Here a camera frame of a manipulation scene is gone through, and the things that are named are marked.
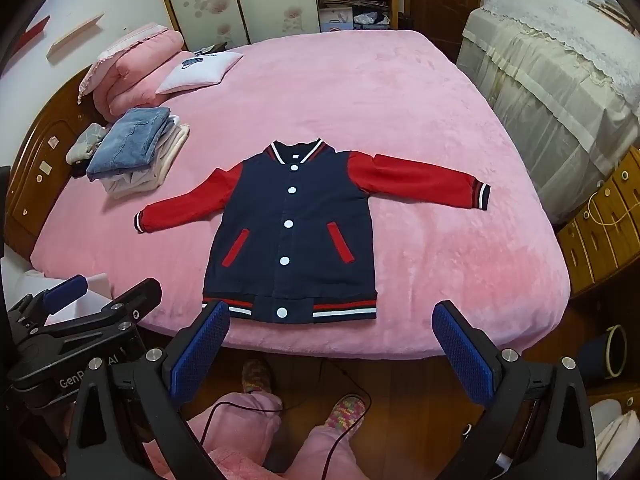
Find person in pink pajamas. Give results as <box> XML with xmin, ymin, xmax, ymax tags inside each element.
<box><xmin>200</xmin><ymin>360</ymin><xmax>371</xmax><ymax>480</ymax></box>

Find colourful knitted slipper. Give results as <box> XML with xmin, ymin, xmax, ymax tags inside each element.
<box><xmin>322</xmin><ymin>394</ymin><xmax>368</xmax><ymax>433</ymax></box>
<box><xmin>242</xmin><ymin>359</ymin><xmax>273</xmax><ymax>396</ymax></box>

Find crumpled grey garment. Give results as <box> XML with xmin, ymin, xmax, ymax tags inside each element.
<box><xmin>66</xmin><ymin>122</ymin><xmax>111</xmax><ymax>166</ymax></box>

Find person's right leg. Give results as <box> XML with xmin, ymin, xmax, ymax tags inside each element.
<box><xmin>280</xmin><ymin>425</ymin><xmax>360</xmax><ymax>480</ymax></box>

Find pink pillow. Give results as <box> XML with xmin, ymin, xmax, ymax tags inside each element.
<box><xmin>77</xmin><ymin>22</ymin><xmax>188</xmax><ymax>123</ymax></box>

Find pink fleece bed blanket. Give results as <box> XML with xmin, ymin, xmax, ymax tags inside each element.
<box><xmin>30</xmin><ymin>30</ymin><xmax>572</xmax><ymax>361</ymax></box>

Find white plastic bag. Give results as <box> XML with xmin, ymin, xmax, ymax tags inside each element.
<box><xmin>590</xmin><ymin>397</ymin><xmax>640</xmax><ymax>466</ymax></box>

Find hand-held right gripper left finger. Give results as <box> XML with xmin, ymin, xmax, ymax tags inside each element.
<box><xmin>65</xmin><ymin>300</ymin><xmax>232</xmax><ymax>480</ymax></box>

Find dark bucket with cream rim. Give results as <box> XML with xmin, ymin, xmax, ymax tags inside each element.
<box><xmin>582</xmin><ymin>324</ymin><xmax>628</xmax><ymax>386</ymax></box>

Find brown wooden door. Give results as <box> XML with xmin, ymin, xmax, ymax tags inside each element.
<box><xmin>410</xmin><ymin>0</ymin><xmax>486</xmax><ymax>61</ymax></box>

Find folded cream clothes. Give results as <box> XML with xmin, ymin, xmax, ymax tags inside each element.
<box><xmin>102</xmin><ymin>115</ymin><xmax>191</xmax><ymax>198</ymax></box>

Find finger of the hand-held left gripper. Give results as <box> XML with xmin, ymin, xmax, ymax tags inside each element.
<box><xmin>30</xmin><ymin>278</ymin><xmax>163</xmax><ymax>339</ymax></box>
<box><xmin>7</xmin><ymin>274</ymin><xmax>89</xmax><ymax>331</ymax></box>

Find wooden drawer chest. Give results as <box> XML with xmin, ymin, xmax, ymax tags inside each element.
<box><xmin>555</xmin><ymin>145</ymin><xmax>640</xmax><ymax>301</ymax></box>

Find wooden headboard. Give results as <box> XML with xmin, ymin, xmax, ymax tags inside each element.
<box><xmin>0</xmin><ymin>67</ymin><xmax>108</xmax><ymax>261</ymax></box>

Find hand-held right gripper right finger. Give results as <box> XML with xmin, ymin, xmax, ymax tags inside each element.
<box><xmin>431</xmin><ymin>300</ymin><xmax>599</xmax><ymax>480</ymax></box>

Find floral wardrobe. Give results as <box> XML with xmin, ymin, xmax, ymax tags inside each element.
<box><xmin>150</xmin><ymin>0</ymin><xmax>321</xmax><ymax>51</ymax></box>

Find white folded cloth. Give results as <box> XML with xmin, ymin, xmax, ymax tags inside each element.
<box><xmin>155</xmin><ymin>51</ymin><xmax>244</xmax><ymax>96</ymax></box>

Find wooden wall strip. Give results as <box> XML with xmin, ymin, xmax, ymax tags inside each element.
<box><xmin>46</xmin><ymin>12</ymin><xmax>106</xmax><ymax>61</ymax></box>

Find person's left leg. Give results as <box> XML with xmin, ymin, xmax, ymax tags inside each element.
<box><xmin>145</xmin><ymin>392</ymin><xmax>283</xmax><ymax>480</ymax></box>

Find folded blue jeans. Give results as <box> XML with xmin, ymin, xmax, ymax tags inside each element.
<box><xmin>86</xmin><ymin>106</ymin><xmax>172</xmax><ymax>182</ymax></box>

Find navy and red varsity jacket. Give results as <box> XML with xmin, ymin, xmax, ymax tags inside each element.
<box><xmin>134</xmin><ymin>140</ymin><xmax>492</xmax><ymax>322</ymax></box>

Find person's leg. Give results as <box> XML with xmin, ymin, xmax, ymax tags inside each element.
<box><xmin>280</xmin><ymin>425</ymin><xmax>360</xmax><ymax>480</ymax></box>
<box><xmin>145</xmin><ymin>392</ymin><xmax>283</xmax><ymax>480</ymax></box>

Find red wall strip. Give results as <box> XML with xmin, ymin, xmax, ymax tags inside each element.
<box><xmin>12</xmin><ymin>15</ymin><xmax>51</xmax><ymax>56</ymax></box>

